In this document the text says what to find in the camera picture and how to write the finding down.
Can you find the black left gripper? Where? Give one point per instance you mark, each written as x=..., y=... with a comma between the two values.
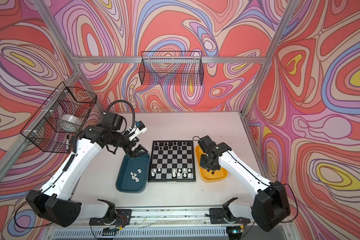
x=135, y=152

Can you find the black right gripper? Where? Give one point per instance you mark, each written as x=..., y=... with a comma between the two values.
x=203, y=164

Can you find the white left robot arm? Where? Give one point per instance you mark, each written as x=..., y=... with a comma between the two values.
x=53, y=201

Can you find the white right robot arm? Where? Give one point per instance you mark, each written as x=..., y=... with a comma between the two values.
x=270, y=205

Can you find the black white chess board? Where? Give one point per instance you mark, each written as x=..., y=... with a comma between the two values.
x=172, y=161

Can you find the yellow plastic tray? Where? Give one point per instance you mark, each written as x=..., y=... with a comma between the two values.
x=207, y=175

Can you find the teal plastic tray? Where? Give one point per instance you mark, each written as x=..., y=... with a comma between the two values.
x=133, y=174

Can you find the silver tape roll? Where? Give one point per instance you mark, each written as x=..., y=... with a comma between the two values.
x=71, y=119

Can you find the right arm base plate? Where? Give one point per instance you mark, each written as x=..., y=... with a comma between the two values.
x=224, y=216

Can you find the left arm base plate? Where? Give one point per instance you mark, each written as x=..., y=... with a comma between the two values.
x=117, y=217

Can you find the black wire basket left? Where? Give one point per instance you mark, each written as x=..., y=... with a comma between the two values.
x=46, y=131

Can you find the black wire basket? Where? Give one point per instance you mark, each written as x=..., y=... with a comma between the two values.
x=46, y=131
x=171, y=68

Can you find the black wire basket back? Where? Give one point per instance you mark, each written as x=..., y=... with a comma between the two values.
x=171, y=68

